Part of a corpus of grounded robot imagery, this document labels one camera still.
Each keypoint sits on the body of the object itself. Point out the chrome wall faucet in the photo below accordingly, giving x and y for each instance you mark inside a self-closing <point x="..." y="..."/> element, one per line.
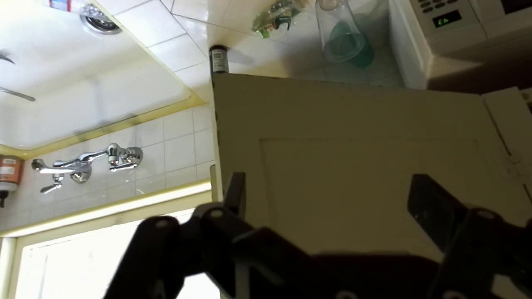
<point x="83" y="166"/>

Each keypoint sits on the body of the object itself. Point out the chrome sink drain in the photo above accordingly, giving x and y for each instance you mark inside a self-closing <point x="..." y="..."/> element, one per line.
<point x="98" y="18"/>

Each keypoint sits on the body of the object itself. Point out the white microwave oven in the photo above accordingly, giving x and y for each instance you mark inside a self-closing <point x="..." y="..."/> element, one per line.
<point x="470" y="27"/>

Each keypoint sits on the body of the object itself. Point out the brown soap bottle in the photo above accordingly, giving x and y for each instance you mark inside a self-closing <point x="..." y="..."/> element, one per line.
<point x="8" y="174"/>

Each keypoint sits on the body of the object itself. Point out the cream cabinet door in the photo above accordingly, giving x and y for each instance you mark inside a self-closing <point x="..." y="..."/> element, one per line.
<point x="359" y="166"/>

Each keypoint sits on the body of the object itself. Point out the clear drinking glass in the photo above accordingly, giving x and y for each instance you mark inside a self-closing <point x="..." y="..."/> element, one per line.
<point x="346" y="17"/>

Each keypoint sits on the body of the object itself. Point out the white sink basin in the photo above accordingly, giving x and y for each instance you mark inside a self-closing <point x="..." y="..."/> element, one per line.
<point x="83" y="72"/>

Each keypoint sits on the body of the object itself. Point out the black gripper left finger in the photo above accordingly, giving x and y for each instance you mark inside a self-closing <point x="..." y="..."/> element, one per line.
<point x="150" y="254"/>

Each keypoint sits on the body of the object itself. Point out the kitchen window with blind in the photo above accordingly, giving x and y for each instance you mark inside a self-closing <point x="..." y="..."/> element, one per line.
<point x="83" y="259"/>

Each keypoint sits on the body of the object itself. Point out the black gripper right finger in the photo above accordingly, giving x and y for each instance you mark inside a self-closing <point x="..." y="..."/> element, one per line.
<point x="475" y="249"/>

